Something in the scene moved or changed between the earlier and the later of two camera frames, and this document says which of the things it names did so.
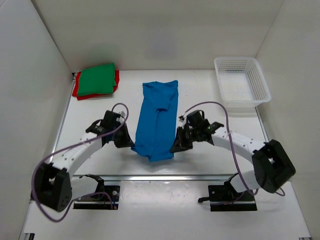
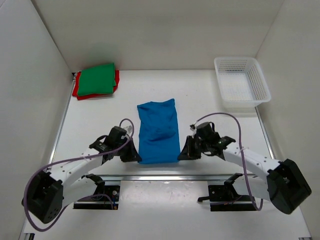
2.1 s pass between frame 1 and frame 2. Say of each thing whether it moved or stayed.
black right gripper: moved
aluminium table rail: stayed
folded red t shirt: stayed
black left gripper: moved
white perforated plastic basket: stayed
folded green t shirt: stayed
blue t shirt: moved
